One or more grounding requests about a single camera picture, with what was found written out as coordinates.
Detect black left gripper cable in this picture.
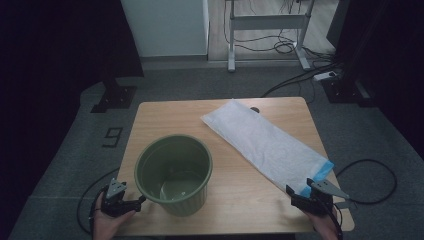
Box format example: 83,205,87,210
76,168,120,235

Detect white cabinet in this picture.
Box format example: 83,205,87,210
120,0,210,58

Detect thick black floor cable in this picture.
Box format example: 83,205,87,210
260,62,343,99

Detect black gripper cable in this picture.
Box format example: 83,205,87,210
76,168,120,235
328,159,398,240

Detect black curtain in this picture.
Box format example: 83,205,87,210
0,0,145,234
326,0,424,158

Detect tangled thin black cables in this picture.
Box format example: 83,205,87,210
222,0,334,57

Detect green plastic bin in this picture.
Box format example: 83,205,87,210
134,134,214,218

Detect white blue-edged plastic bag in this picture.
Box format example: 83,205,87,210
200,98,335,198

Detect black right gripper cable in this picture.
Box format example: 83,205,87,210
328,159,398,240

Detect white power strip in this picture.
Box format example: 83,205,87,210
313,70,338,82

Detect grey tape piece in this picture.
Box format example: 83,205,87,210
333,199,353,210

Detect black stand base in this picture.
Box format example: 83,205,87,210
321,74,378,108
90,78,138,114

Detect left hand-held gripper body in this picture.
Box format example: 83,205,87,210
100,178,142,218

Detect person's left hand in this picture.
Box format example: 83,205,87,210
93,196,136,240

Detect person's right hand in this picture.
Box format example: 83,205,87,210
304,206,343,240

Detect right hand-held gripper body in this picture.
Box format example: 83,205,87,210
290,179,350,216

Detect desk with white metal frame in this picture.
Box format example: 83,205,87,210
226,0,316,73

